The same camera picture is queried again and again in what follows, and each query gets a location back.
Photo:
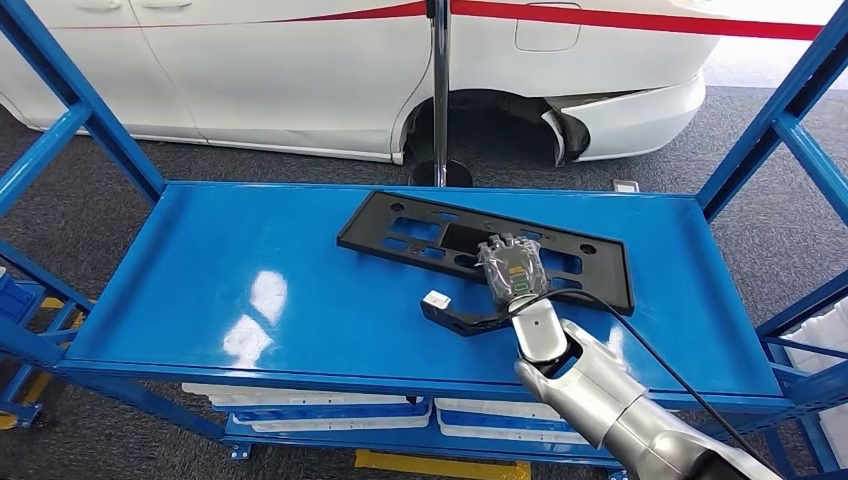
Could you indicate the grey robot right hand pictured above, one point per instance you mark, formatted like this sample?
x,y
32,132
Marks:
x,y
513,275

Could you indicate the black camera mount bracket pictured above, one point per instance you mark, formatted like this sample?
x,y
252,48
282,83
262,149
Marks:
x,y
457,321

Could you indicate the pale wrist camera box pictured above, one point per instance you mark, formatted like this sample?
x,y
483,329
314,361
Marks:
x,y
437,299

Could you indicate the chrome stanchion pole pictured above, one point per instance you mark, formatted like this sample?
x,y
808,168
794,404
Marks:
x,y
441,99

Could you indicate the small grey floor box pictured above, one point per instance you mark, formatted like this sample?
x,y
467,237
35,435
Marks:
x,y
625,186

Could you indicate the black plastic plate frame part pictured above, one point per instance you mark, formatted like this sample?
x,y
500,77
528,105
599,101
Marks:
x,y
368,228

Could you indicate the white car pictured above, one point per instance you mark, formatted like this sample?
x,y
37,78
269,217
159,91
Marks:
x,y
265,79

